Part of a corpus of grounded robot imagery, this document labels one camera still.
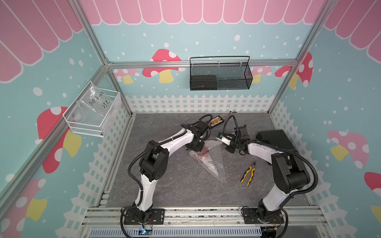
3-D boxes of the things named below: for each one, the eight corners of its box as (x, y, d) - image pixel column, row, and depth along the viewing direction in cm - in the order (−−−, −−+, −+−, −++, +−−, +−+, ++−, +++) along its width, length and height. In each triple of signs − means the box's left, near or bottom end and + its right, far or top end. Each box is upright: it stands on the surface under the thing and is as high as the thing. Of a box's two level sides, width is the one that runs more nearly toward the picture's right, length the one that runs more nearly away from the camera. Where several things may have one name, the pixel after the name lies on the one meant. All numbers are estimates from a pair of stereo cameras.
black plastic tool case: (260, 152, 100) (264, 147, 94) (255, 135, 109) (258, 129, 104) (288, 152, 100) (294, 147, 94) (280, 135, 109) (285, 129, 104)
